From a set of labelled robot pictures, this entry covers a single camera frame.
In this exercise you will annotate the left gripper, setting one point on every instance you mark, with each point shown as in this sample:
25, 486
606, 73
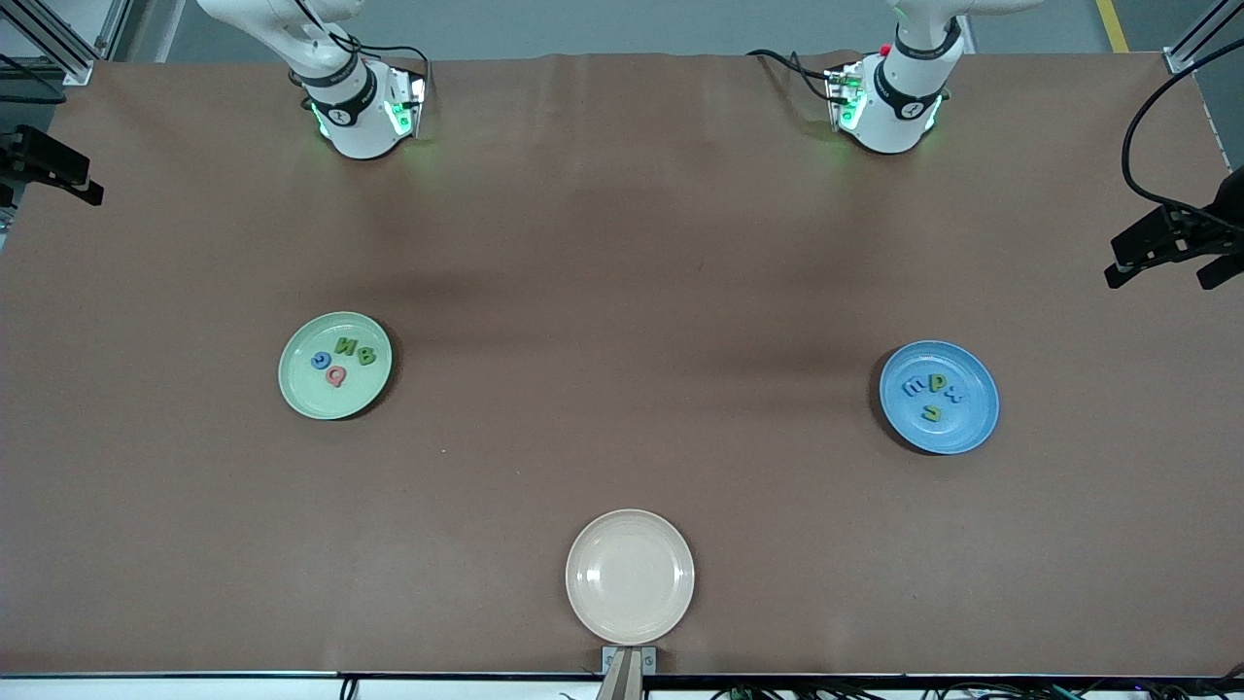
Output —
1201, 230

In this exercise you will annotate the red letter Q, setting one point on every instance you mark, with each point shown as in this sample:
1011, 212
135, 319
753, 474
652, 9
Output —
336, 375

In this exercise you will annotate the cream plastic plate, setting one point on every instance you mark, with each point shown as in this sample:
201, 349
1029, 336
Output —
630, 577

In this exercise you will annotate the blue letter m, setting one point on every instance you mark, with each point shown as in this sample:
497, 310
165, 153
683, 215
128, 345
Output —
914, 386

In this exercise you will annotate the green plastic plate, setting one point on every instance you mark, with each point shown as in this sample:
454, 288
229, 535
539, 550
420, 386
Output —
311, 394

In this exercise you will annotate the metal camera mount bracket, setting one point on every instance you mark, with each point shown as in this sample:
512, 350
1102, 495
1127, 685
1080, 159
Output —
627, 676

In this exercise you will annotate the aluminium frame profile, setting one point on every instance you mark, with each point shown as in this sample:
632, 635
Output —
1181, 60
76, 72

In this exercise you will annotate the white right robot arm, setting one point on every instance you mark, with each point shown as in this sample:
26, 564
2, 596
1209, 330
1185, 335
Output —
355, 117

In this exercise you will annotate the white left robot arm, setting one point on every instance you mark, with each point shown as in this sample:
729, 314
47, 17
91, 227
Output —
899, 107

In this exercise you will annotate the green letter N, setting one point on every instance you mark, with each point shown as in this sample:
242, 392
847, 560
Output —
347, 344

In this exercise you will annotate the brown table mat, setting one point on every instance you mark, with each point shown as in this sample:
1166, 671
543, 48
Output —
622, 243

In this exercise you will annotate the blue plastic plate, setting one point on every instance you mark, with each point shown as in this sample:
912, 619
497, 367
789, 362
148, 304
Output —
962, 433

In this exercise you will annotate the green letter u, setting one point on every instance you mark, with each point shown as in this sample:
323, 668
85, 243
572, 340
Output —
933, 413

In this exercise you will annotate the blue letter G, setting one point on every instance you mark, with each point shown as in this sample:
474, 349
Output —
320, 361

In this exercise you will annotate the green letter B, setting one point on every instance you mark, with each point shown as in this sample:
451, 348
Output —
366, 355

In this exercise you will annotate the green letter p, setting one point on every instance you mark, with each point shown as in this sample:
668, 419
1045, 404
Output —
937, 383

